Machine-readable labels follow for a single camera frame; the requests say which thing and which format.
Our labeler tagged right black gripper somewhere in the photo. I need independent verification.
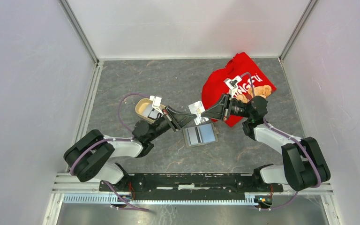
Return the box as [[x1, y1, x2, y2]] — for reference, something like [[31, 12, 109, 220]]
[[201, 93, 252, 121]]

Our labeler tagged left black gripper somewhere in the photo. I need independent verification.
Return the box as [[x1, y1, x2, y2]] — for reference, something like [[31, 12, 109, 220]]
[[147, 105, 197, 142]]

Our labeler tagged silver VIP credit card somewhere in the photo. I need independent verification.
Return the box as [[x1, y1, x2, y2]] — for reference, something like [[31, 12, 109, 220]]
[[188, 101, 208, 125]]

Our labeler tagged beige oval tray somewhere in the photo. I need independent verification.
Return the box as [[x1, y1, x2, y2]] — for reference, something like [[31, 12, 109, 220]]
[[135, 98, 154, 124]]

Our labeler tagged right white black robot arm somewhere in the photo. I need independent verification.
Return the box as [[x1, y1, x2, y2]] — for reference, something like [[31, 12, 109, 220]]
[[202, 94, 331, 191]]

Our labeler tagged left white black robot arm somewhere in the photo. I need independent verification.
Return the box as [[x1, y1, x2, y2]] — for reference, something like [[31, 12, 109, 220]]
[[63, 106, 197, 191]]

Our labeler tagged red kung fu t-shirt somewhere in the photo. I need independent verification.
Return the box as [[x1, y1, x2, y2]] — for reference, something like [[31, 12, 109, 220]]
[[202, 52, 277, 127]]

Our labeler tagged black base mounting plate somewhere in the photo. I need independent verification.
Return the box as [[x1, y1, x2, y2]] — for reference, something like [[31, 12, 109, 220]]
[[113, 173, 284, 200]]

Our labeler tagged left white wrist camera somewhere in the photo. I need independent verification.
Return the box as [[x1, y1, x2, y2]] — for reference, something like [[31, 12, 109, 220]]
[[149, 95, 165, 110]]

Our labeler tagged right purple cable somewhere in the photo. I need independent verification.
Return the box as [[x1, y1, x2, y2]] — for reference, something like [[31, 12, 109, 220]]
[[240, 72, 322, 211]]

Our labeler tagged aluminium frame rail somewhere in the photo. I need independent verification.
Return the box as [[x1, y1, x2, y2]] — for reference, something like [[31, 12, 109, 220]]
[[52, 173, 334, 206]]

